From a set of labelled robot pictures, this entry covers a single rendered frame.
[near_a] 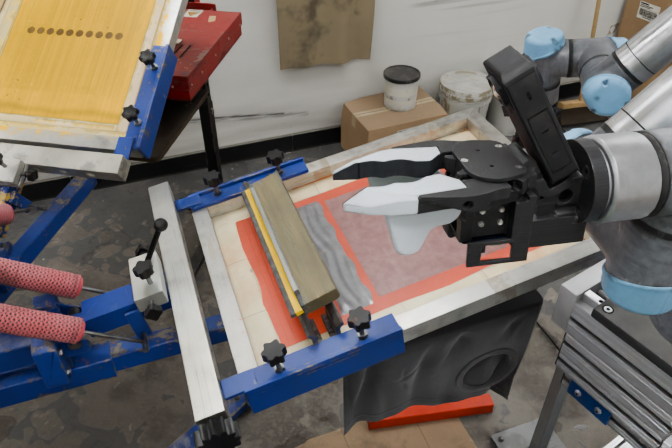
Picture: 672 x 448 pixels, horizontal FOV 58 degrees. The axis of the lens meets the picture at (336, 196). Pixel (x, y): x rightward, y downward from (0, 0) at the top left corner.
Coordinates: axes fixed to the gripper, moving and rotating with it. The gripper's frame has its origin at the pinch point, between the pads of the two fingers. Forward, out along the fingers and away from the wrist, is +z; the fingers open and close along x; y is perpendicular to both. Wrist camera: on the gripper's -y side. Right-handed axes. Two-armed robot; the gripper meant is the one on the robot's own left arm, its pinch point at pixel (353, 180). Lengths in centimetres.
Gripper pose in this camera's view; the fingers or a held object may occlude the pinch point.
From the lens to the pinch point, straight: 48.3
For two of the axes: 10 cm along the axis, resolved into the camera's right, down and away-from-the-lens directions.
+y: 0.3, 8.7, 4.9
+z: -9.9, 1.0, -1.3
